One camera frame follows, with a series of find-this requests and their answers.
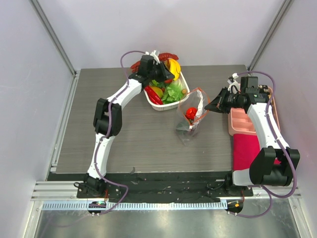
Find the green lettuce toy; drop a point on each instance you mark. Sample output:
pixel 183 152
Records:
pixel 173 93

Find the red chili pepper toy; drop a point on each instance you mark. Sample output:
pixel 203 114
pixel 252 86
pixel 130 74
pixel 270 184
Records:
pixel 153 96

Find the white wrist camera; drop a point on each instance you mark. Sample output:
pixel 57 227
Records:
pixel 234 86
pixel 155 55

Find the orange yellow mango toy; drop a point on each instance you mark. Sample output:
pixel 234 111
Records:
pixel 158 91

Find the red tomato toy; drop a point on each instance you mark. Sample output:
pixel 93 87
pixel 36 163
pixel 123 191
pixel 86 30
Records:
pixel 191 113

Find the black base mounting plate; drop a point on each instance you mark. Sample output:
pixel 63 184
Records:
pixel 161 187

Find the red lobster toy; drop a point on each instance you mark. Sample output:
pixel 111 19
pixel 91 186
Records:
pixel 161 56

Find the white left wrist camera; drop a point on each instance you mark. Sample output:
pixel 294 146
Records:
pixel 155 55

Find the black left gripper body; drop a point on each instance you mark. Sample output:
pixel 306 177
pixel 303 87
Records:
pixel 158 73

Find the pink plastic organizer tray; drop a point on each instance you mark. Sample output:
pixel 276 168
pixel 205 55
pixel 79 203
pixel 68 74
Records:
pixel 240 123

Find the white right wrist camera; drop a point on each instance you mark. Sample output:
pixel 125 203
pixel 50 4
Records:
pixel 234 86

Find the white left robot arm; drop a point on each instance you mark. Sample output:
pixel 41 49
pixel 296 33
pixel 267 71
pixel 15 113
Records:
pixel 108 115

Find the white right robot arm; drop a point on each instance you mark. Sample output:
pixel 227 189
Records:
pixel 276 162

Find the aluminium frame rail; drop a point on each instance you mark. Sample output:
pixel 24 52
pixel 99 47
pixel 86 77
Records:
pixel 53 36

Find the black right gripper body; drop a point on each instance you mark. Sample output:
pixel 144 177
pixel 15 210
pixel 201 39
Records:
pixel 221 99

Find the white plastic fruit basket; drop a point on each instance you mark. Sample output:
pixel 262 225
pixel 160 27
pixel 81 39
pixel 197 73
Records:
pixel 170 106

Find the red folded cloth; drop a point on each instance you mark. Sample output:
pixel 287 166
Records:
pixel 245 149

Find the white slotted cable duct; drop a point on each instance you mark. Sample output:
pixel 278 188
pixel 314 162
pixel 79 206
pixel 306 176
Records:
pixel 99 205

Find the yellow banana bunch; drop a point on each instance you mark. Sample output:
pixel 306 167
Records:
pixel 174 67

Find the clear zip bag orange zipper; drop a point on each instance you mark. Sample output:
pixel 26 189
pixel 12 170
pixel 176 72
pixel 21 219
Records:
pixel 196 98

